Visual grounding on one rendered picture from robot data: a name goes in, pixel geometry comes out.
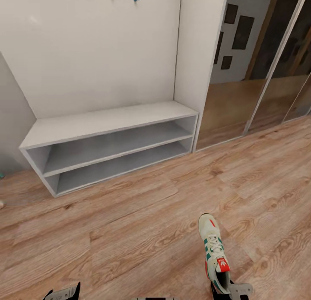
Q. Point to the gym shoe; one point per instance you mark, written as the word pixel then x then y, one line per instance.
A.
pixel 217 265

